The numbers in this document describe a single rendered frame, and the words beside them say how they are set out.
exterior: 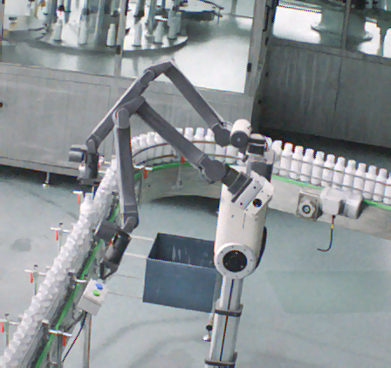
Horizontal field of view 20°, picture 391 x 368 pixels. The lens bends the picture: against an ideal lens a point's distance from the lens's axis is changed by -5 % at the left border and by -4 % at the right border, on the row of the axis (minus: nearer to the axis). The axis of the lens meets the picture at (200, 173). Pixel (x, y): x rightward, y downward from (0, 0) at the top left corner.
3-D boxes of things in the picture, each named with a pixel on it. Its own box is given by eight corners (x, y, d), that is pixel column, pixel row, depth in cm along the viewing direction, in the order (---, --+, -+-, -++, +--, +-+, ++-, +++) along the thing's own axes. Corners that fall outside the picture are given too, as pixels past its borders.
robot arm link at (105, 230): (138, 219, 399) (134, 220, 408) (108, 205, 398) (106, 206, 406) (124, 249, 398) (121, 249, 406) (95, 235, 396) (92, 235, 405)
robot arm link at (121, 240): (132, 240, 399) (133, 233, 404) (114, 231, 398) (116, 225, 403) (124, 255, 401) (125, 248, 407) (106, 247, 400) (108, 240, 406)
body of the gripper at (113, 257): (99, 263, 401) (107, 247, 398) (105, 252, 410) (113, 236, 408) (115, 271, 401) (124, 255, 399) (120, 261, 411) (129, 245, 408)
